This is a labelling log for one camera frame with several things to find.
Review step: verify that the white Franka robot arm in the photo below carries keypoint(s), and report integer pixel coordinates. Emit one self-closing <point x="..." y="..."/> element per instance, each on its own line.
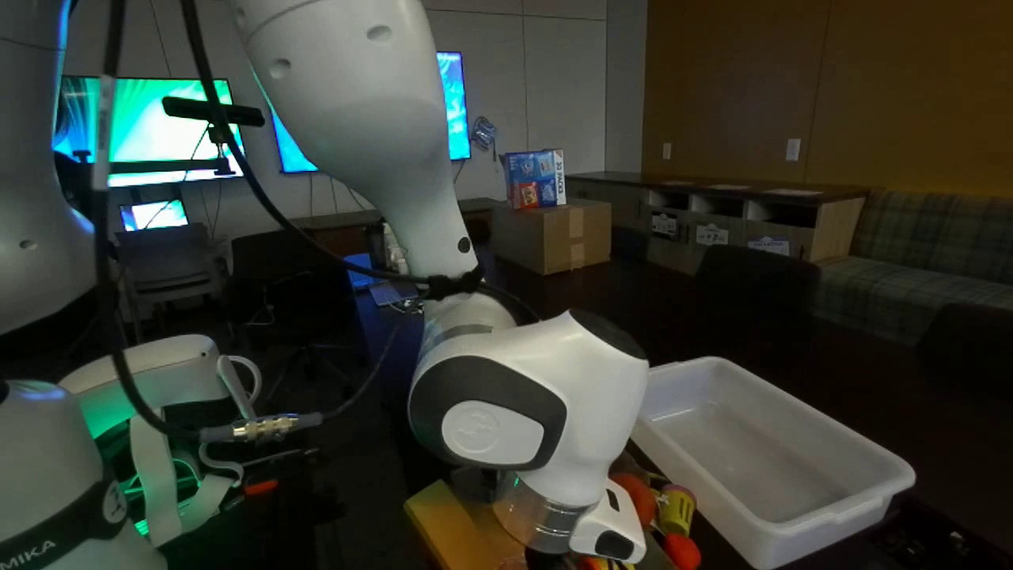
<point x="359" y="105"/>

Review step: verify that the white plastic bin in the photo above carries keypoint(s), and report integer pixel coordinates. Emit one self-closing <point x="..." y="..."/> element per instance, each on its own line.
<point x="769" y="464"/>

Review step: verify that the cardboard box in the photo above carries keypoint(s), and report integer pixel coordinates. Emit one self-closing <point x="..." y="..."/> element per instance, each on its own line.
<point x="553" y="239"/>

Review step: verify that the blue printed carton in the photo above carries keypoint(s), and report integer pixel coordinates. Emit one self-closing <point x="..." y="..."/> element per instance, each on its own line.
<point x="533" y="177"/>

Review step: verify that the low wooden shelf cabinet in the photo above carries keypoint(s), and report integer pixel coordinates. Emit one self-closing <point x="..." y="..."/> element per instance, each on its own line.
<point x="739" y="215"/>

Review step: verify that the orange carrot toy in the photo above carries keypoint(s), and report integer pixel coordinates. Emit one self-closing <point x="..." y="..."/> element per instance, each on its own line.
<point x="637" y="496"/>

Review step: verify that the dark armchair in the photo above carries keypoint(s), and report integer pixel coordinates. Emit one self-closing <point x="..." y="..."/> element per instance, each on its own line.
<point x="758" y="276"/>

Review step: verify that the yellow toy block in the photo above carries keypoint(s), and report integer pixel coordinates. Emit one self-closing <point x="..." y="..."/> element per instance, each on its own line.
<point x="675" y="507"/>

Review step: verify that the red round toy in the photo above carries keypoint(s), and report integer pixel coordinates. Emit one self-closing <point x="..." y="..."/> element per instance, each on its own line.
<point x="686" y="551"/>

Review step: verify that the small laptop screen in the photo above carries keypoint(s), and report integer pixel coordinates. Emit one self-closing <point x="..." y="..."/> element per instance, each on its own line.
<point x="155" y="213"/>

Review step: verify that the plaid grey sofa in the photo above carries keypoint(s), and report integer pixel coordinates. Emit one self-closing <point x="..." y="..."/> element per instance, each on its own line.
<point x="918" y="270"/>

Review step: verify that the tall wall monitor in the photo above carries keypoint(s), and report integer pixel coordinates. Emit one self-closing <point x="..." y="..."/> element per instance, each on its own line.
<point x="454" y="105"/>

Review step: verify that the white wall outlet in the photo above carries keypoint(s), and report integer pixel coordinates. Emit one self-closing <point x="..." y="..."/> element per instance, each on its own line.
<point x="665" y="150"/>
<point x="792" y="150"/>

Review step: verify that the black camera on stand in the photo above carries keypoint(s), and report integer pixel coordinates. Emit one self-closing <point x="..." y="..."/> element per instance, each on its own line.
<point x="211" y="109"/>

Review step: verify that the wide wall monitor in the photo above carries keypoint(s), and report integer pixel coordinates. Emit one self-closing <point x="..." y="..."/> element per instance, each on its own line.
<point x="148" y="121"/>

